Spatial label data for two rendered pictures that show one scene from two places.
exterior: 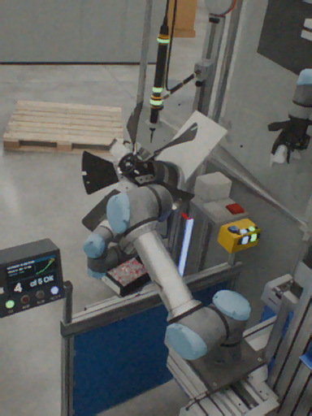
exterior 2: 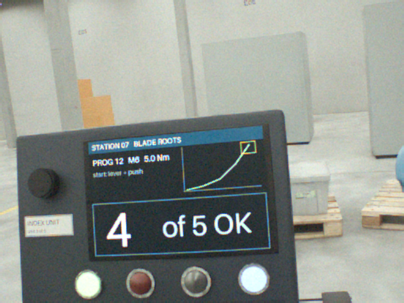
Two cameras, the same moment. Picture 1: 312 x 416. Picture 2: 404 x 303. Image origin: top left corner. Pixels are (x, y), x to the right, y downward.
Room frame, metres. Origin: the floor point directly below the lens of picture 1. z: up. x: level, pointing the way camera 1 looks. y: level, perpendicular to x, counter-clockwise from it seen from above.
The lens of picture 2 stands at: (0.84, 0.08, 1.29)
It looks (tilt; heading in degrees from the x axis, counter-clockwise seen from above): 9 degrees down; 46
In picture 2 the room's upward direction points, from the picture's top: 6 degrees counter-clockwise
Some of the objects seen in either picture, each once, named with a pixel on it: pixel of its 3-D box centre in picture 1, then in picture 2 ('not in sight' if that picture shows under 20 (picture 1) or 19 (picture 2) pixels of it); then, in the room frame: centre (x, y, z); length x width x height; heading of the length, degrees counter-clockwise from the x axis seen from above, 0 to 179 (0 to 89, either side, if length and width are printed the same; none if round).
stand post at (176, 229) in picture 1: (173, 248); not in sight; (2.13, -0.12, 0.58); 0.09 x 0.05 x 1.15; 36
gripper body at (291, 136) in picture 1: (295, 132); not in sight; (1.54, -0.44, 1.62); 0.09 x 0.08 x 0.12; 36
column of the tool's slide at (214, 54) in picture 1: (190, 169); not in sight; (2.50, -0.16, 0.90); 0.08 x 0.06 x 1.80; 71
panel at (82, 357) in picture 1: (150, 350); not in sight; (1.47, -0.06, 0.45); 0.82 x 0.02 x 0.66; 126
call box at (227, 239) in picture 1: (238, 236); not in sight; (1.70, -0.38, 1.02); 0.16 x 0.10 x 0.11; 126
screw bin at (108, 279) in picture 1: (128, 271); not in sight; (1.56, 0.09, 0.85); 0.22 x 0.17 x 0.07; 141
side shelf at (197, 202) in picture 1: (212, 203); not in sight; (2.24, -0.30, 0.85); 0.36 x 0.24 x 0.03; 36
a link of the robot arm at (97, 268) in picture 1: (100, 261); not in sight; (1.34, 0.19, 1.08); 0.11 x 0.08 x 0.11; 133
